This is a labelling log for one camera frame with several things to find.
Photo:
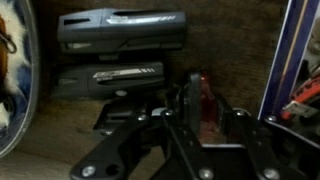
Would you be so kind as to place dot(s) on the black bike light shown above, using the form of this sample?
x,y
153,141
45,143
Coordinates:
x,y
103,81
109,30

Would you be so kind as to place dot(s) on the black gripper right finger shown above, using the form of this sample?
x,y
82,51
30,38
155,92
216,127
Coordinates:
x,y
275,151

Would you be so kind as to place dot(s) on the blue round ceramic tray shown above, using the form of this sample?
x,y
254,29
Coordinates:
x,y
19,71

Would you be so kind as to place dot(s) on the dark wooden console table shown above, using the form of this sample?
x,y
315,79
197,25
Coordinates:
x,y
234,40

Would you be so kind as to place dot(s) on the black bike light upper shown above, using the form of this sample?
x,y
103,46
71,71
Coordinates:
x,y
109,30

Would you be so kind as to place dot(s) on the black bike light lower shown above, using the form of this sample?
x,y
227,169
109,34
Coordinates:
x,y
103,81

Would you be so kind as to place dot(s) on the blue square tray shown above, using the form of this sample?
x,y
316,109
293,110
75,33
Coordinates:
x,y
290,67

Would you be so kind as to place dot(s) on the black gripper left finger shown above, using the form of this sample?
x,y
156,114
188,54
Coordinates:
x,y
118,155

